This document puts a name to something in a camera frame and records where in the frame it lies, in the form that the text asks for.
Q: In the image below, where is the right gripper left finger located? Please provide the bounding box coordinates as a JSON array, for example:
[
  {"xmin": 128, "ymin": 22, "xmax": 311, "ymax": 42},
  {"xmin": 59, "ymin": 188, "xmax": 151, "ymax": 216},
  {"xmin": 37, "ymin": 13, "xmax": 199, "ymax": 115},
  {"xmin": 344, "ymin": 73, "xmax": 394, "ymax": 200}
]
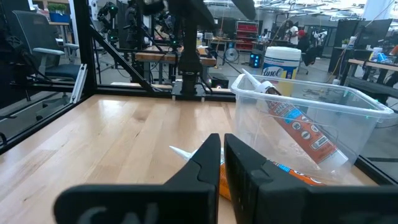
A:
[{"xmin": 53, "ymin": 133, "xmax": 221, "ymax": 224}]

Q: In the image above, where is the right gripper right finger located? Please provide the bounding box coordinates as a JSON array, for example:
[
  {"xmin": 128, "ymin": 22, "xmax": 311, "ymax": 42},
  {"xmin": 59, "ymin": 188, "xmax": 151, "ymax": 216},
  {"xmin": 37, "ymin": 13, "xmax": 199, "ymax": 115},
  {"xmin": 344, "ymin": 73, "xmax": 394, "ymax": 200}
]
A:
[{"xmin": 224, "ymin": 133, "xmax": 398, "ymax": 224}]

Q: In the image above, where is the orange brown caulk tube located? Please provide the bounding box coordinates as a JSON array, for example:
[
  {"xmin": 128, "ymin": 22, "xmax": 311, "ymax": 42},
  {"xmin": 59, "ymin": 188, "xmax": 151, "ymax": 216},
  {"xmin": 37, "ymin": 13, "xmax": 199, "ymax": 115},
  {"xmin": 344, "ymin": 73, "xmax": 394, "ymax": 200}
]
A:
[
  {"xmin": 241, "ymin": 68, "xmax": 349, "ymax": 170},
  {"xmin": 169, "ymin": 145, "xmax": 326, "ymax": 202}
]

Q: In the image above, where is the large clear plastic bin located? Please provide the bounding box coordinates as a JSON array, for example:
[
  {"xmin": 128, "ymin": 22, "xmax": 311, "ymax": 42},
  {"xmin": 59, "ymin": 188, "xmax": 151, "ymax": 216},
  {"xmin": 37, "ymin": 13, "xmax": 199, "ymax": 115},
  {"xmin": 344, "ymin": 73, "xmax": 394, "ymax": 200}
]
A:
[{"xmin": 230, "ymin": 73, "xmax": 395, "ymax": 184}]

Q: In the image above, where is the Lysol wipes canister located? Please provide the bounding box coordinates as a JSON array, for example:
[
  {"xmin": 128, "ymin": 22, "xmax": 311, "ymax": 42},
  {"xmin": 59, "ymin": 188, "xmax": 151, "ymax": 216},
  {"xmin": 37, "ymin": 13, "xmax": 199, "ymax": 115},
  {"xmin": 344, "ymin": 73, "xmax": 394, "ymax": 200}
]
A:
[{"xmin": 261, "ymin": 46, "xmax": 302, "ymax": 97}]

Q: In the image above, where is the wooden workbench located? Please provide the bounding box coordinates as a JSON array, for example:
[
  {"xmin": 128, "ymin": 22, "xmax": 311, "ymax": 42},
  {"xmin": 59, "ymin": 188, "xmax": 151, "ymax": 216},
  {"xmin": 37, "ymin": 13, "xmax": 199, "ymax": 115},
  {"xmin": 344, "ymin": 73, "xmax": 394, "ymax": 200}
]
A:
[{"xmin": 135, "ymin": 45, "xmax": 217, "ymax": 68}]

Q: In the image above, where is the person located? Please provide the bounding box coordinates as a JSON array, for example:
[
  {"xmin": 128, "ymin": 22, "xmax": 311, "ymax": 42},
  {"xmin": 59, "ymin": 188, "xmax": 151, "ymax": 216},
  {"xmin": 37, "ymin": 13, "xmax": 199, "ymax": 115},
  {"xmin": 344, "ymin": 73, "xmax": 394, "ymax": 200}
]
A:
[
  {"xmin": 284, "ymin": 20, "xmax": 300, "ymax": 46},
  {"xmin": 297, "ymin": 29, "xmax": 318, "ymax": 66}
]

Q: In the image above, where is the small floor fan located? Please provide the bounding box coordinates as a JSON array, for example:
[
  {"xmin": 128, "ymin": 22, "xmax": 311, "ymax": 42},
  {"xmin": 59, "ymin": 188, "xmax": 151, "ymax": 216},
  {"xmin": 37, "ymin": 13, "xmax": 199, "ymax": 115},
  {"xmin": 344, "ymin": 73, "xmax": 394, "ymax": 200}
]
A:
[{"xmin": 224, "ymin": 47, "xmax": 240, "ymax": 64}]

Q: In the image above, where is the black monitor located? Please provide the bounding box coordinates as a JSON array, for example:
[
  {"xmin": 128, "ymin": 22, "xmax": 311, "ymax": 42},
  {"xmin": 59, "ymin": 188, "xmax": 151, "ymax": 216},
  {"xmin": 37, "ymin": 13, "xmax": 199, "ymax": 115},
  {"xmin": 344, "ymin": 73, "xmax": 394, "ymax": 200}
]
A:
[{"xmin": 334, "ymin": 18, "xmax": 393, "ymax": 50}]

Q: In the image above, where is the red storage rack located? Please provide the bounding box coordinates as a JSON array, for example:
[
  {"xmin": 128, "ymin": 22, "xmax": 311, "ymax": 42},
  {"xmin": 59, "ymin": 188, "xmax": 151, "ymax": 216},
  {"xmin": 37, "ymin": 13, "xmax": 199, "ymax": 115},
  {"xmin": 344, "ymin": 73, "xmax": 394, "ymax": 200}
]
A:
[{"xmin": 235, "ymin": 20, "xmax": 259, "ymax": 52}]

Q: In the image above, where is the grey office chair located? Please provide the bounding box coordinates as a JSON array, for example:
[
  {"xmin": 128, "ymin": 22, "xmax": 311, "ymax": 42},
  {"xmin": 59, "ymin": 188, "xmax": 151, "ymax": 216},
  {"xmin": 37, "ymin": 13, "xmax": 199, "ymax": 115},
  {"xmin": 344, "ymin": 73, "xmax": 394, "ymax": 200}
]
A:
[{"xmin": 12, "ymin": 10, "xmax": 81, "ymax": 82}]

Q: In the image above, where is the green plant in planter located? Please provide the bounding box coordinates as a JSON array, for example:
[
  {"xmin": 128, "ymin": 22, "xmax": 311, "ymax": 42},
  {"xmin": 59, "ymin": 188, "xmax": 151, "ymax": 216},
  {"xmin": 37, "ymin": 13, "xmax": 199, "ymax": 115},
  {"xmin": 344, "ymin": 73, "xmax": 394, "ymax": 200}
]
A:
[{"xmin": 46, "ymin": 2, "xmax": 72, "ymax": 23}]

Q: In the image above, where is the silver aluminium bracket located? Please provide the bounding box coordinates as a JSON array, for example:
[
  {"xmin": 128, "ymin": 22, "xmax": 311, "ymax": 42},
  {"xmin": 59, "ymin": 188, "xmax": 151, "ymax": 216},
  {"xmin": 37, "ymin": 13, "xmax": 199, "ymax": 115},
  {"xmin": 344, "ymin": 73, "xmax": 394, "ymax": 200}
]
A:
[{"xmin": 70, "ymin": 63, "xmax": 88, "ymax": 104}]

